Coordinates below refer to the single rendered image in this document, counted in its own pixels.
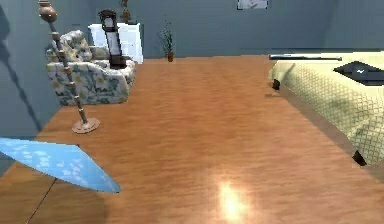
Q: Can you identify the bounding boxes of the blue cloud-print panel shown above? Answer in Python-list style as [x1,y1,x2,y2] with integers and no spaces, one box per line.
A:
[0,137,122,194]

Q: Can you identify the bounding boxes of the floral armchair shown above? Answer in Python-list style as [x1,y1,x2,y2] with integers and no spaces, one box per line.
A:
[45,30,137,107]

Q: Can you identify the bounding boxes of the brown statue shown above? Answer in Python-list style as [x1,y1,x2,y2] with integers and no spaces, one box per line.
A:
[120,0,132,25]

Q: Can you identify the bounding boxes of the black laptop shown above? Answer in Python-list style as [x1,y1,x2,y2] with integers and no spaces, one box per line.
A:
[333,60,384,87]

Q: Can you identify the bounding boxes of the framed wall picture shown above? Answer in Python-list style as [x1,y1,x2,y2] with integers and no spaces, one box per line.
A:
[236,0,269,11]

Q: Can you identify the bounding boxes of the bed with yellow quilt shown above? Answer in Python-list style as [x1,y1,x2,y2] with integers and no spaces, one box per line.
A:
[268,51,384,167]

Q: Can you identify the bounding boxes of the dark grandfather clock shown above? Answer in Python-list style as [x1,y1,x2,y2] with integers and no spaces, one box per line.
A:
[97,8,128,70]

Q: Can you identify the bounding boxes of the black baseball bat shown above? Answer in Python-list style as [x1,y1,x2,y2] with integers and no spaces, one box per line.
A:
[268,54,343,62]

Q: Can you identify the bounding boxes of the white chest of drawers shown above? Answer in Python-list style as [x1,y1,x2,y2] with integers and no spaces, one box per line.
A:
[87,22,145,65]

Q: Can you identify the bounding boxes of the brown floor lamp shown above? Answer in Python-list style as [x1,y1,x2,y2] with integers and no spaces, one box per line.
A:
[37,0,101,135]

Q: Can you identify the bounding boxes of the potted house plant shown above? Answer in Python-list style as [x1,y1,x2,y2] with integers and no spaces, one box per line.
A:
[159,18,176,63]

